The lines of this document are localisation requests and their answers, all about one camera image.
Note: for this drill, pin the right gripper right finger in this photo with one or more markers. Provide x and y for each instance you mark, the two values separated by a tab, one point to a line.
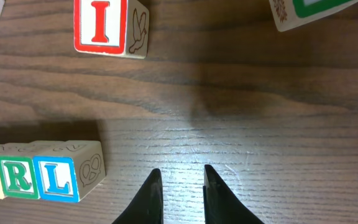
221	206

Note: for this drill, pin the red letter I block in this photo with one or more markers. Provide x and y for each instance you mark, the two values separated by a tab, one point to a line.
118	28

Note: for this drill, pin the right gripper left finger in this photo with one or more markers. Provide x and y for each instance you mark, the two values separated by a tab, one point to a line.
147	205

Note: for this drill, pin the blue letter L block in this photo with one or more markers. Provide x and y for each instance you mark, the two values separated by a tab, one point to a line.
69	171

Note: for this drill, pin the green letter R block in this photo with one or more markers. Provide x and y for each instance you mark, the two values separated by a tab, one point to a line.
17	170

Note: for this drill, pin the green letter B block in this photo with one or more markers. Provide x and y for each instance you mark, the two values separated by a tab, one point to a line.
289	14

